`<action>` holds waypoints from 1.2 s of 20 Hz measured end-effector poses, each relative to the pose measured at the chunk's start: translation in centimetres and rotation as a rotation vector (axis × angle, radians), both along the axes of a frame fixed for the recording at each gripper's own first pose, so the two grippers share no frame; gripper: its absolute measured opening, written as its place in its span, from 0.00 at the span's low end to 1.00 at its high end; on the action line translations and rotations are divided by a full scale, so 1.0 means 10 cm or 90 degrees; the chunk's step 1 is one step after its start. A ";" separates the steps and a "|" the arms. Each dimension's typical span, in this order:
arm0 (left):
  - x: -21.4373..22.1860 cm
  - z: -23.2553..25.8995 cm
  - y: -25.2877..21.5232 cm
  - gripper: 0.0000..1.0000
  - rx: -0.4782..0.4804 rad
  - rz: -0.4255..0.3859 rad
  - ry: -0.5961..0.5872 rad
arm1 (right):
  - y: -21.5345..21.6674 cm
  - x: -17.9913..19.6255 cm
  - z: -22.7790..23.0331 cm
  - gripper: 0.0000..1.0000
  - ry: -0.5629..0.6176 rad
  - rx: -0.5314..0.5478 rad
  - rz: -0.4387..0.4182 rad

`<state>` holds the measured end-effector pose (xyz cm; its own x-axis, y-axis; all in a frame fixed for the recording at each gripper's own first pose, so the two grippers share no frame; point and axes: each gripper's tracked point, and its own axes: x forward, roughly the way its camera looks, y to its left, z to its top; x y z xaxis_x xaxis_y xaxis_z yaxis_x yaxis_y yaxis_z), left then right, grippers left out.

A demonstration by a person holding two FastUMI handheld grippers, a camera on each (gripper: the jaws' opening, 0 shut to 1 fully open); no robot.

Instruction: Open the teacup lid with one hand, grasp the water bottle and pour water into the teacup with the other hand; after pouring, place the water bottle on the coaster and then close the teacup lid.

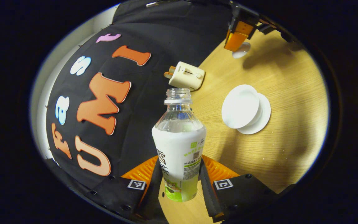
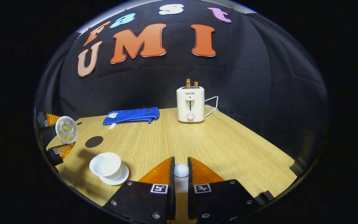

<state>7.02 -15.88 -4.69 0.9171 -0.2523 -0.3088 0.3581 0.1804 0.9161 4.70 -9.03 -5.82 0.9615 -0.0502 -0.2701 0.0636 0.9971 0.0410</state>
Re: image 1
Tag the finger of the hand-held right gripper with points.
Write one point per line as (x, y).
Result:
(267, 28)
(236, 39)

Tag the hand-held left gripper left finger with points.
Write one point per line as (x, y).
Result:
(152, 190)

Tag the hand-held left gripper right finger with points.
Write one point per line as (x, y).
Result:
(207, 193)

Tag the clear green-label water bottle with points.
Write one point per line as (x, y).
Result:
(179, 149)

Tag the white teacup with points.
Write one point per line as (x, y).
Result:
(239, 107)

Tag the cream toaster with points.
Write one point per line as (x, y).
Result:
(186, 76)

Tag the toast slice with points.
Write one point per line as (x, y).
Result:
(169, 73)

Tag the white saucer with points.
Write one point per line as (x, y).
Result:
(261, 119)

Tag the black backdrop cloth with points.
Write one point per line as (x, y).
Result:
(141, 93)

